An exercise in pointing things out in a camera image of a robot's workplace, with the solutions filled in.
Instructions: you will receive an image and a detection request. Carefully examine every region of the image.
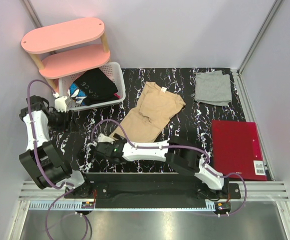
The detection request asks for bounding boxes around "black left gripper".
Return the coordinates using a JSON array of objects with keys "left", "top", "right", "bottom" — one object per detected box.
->
[{"left": 47, "top": 108, "right": 78, "bottom": 133}]

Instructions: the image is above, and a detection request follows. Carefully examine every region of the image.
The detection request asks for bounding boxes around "beige t shirt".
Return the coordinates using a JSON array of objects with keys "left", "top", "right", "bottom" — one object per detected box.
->
[{"left": 110, "top": 81, "right": 186, "bottom": 143}]

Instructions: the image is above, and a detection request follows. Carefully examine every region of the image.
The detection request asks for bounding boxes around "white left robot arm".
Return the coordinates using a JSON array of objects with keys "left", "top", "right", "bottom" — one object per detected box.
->
[{"left": 19, "top": 95, "right": 93, "bottom": 198}]

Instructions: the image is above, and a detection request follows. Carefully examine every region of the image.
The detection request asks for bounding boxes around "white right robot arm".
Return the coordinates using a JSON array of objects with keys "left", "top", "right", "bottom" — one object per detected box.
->
[{"left": 94, "top": 134, "right": 230, "bottom": 198}]

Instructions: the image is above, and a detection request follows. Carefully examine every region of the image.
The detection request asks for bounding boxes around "blue white patterned garment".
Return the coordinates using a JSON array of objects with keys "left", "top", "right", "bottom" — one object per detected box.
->
[{"left": 67, "top": 83, "right": 87, "bottom": 106}]

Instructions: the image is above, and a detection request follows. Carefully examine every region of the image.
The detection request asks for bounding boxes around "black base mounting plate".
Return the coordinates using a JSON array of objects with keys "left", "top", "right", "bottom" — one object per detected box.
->
[{"left": 67, "top": 173, "right": 241, "bottom": 210}]

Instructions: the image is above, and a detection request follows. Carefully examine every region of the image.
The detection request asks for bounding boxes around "black t shirt in basket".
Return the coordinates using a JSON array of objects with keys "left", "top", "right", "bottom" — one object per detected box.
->
[{"left": 73, "top": 68, "right": 119, "bottom": 106}]

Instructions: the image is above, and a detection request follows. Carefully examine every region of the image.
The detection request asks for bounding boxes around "pink three-tier wooden shelf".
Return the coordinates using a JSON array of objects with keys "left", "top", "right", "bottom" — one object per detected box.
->
[{"left": 21, "top": 17, "right": 111, "bottom": 91}]

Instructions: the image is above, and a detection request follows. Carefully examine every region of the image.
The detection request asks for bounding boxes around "left electronics connector board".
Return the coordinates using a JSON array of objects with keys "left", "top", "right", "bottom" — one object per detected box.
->
[{"left": 81, "top": 201, "right": 95, "bottom": 209}]

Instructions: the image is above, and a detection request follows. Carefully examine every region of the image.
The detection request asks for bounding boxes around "electronics connector board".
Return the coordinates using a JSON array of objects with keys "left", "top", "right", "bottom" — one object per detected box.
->
[
  {"left": 81, "top": 201, "right": 95, "bottom": 209},
  {"left": 216, "top": 202, "right": 231, "bottom": 212}
]

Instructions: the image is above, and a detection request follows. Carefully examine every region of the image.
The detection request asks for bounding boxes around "white plastic laundry basket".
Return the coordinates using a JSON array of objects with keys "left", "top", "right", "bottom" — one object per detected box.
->
[{"left": 58, "top": 62, "right": 126, "bottom": 111}]

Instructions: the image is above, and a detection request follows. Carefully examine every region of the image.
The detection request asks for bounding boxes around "black marble pattern mat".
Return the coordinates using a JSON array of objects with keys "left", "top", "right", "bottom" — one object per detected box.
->
[{"left": 50, "top": 67, "right": 246, "bottom": 173}]

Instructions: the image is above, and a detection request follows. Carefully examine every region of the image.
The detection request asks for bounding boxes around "folded grey t shirt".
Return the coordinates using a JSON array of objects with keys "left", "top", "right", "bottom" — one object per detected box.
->
[{"left": 194, "top": 70, "right": 232, "bottom": 107}]

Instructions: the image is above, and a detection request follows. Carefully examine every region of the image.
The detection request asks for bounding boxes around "right electronics connector board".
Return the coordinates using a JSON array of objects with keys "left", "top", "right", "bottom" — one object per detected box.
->
[{"left": 216, "top": 202, "right": 231, "bottom": 212}]

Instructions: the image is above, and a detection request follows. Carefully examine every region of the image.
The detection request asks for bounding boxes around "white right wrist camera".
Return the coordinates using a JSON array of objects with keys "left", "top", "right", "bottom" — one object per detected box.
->
[{"left": 97, "top": 133, "right": 115, "bottom": 144}]

